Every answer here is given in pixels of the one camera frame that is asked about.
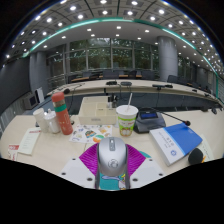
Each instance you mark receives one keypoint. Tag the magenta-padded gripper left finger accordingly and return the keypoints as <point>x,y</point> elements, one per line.
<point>75,171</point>

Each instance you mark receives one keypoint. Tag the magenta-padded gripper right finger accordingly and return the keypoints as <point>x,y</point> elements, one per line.
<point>148,171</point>

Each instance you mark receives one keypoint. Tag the silver grey computer mouse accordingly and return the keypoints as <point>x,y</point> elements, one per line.
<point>112,156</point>

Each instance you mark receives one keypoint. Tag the colourful sticker sheet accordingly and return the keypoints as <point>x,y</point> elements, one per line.
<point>88,133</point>

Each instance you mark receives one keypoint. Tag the blue and white book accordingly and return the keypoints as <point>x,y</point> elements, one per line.
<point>176,141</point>

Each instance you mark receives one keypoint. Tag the black handheld microphone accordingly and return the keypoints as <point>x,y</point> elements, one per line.
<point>195,156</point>

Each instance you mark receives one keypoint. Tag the dark conference microphone console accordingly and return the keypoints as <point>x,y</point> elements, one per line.
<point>148,121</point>

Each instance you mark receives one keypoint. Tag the white lidded mug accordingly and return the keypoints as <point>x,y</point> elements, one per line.
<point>53,123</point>

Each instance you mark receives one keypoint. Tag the green-printed paper cup with straw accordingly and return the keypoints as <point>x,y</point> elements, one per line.
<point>126,121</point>

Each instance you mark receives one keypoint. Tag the cream paper with red heading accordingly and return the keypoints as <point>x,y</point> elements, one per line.
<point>29,140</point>

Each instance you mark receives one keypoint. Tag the red bottle with green band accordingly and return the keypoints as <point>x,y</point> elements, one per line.
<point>63,115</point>

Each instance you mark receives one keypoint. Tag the beige desk organizer box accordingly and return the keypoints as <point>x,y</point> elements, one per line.
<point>96,113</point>

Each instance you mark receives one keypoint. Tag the pale printed paper sheet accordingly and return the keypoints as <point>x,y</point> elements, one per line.
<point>208,148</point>

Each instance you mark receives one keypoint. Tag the grey box appliance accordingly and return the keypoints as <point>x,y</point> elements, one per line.
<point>30,100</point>

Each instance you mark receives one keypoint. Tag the white standing appliance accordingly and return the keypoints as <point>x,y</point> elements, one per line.
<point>40,95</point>

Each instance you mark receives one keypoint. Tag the dark office chairs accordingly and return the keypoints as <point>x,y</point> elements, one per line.
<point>110,74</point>

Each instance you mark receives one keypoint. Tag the ceiling lights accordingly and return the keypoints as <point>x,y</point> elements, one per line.
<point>119,27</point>

